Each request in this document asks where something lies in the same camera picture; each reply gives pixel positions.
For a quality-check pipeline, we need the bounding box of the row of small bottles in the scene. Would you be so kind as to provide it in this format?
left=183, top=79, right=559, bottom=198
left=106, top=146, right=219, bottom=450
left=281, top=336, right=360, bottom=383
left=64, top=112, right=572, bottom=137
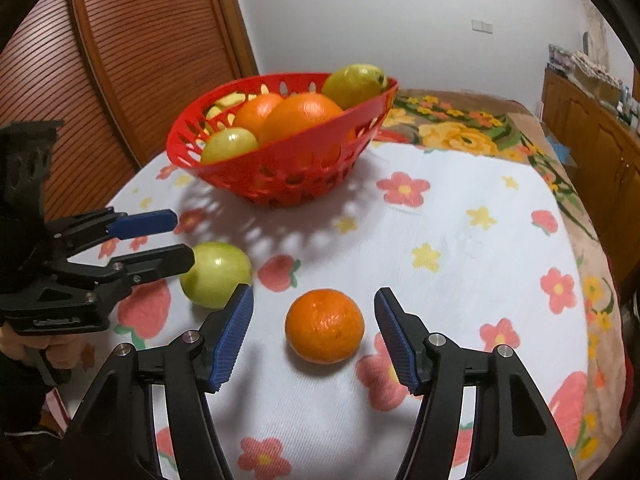
left=617, top=85, right=640, bottom=136

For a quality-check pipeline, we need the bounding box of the wooden sideboard cabinet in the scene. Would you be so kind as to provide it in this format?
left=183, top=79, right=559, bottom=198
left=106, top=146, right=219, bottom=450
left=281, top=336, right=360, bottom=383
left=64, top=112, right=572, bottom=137
left=542, top=67, right=640, bottom=286

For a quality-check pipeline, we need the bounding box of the red perforated plastic basket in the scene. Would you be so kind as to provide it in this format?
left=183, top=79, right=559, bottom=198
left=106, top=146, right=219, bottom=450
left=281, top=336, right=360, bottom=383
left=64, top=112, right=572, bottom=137
left=166, top=72, right=399, bottom=209

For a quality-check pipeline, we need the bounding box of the pale patterned curtain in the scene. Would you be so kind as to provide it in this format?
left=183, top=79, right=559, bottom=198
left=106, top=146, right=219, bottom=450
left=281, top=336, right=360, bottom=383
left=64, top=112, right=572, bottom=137
left=580, top=0, right=616, bottom=61

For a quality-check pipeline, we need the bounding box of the white floral cloth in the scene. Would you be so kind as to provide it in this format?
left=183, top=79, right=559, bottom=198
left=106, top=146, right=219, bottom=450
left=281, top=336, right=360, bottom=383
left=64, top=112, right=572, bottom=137
left=45, top=140, right=591, bottom=480

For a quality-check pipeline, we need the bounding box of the person's left hand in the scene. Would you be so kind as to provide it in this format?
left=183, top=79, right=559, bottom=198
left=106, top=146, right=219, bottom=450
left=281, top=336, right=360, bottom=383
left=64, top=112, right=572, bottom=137
left=0, top=325, right=84, bottom=373

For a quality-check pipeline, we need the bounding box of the large green pear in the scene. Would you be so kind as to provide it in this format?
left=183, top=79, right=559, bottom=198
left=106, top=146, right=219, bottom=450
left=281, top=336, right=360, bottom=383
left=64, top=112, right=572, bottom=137
left=321, top=63, right=389, bottom=110

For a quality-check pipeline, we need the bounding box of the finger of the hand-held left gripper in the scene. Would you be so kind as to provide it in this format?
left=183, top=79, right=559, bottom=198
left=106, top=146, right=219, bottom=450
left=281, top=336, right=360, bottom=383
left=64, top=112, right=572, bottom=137
left=45, top=210, right=178, bottom=257
left=52, top=245, right=196, bottom=287

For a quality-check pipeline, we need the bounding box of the wooden louvered wardrobe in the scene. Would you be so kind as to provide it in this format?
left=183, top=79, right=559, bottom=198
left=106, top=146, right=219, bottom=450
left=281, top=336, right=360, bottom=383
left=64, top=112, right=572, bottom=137
left=0, top=0, right=258, bottom=241

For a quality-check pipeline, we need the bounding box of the medium orange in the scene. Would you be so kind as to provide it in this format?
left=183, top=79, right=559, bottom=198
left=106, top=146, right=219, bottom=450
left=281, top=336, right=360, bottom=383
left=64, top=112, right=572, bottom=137
left=232, top=92, right=286, bottom=143

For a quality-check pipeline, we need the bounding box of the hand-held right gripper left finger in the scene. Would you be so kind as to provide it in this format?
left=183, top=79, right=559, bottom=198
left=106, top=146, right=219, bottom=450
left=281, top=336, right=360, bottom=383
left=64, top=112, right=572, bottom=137
left=60, top=283, right=255, bottom=480

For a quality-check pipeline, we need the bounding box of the large orange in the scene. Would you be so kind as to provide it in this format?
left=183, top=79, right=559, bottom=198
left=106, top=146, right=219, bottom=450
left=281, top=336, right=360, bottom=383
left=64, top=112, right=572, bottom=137
left=260, top=94, right=357, bottom=147

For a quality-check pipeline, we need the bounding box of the yellow-green pear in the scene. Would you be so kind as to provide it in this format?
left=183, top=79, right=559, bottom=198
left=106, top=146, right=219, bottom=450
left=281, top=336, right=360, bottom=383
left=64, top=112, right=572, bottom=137
left=207, top=91, right=243, bottom=122

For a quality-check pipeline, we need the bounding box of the tangerine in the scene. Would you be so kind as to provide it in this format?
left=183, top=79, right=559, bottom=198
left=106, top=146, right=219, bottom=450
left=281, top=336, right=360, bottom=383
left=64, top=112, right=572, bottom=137
left=285, top=288, right=366, bottom=365

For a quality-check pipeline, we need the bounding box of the yellow-green apple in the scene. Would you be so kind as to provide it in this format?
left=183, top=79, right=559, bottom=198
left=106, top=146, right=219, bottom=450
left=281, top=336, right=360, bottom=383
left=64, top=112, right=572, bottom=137
left=201, top=128, right=260, bottom=165

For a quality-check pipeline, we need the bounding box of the round green apple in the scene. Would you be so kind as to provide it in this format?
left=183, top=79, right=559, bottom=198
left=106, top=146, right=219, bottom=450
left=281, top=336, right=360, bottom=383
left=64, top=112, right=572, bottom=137
left=180, top=242, right=253, bottom=309

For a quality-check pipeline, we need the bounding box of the colourful floral blanket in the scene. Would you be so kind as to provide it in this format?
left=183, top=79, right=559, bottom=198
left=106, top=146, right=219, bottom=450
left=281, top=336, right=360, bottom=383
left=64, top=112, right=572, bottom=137
left=375, top=89, right=631, bottom=480

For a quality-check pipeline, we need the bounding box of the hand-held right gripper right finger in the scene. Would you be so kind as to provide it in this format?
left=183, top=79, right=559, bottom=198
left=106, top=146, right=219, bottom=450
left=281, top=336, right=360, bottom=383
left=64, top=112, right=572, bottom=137
left=374, top=287, right=578, bottom=480

